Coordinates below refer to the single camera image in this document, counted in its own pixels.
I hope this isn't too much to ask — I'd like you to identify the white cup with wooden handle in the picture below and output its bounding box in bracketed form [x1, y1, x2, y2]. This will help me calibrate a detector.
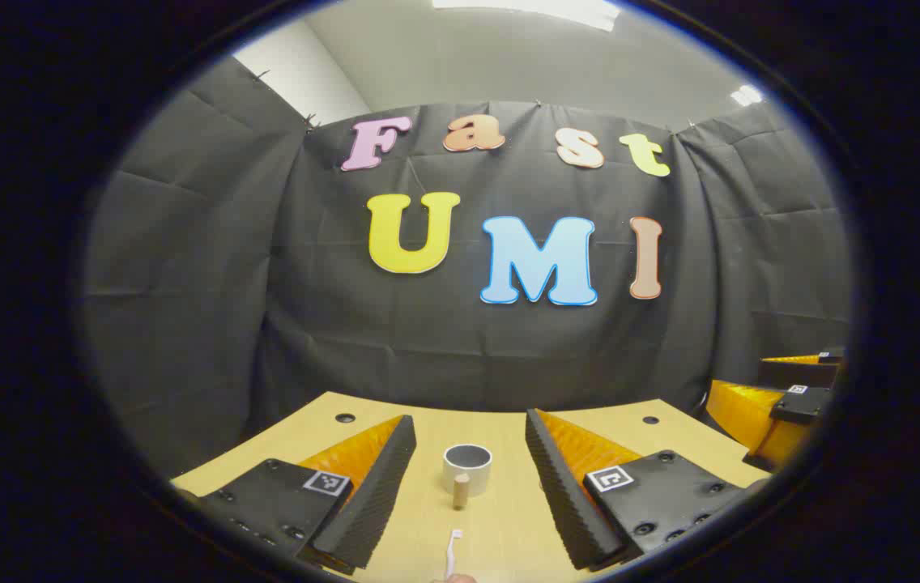
[442, 443, 494, 511]

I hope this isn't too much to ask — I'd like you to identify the long ceiling light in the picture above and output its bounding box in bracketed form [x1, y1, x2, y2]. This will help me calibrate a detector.
[432, 0, 621, 33]

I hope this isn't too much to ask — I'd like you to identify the light wooden desktop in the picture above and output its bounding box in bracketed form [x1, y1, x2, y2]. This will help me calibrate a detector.
[171, 391, 773, 583]

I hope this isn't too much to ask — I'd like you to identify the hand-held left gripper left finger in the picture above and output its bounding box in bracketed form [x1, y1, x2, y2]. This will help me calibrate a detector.
[199, 415, 418, 576]

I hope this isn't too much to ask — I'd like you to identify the black backdrop cloth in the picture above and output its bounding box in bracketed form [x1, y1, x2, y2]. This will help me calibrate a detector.
[79, 55, 854, 479]

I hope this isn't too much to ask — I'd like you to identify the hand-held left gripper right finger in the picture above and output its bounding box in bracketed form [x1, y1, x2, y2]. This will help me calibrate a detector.
[525, 408, 770, 572]

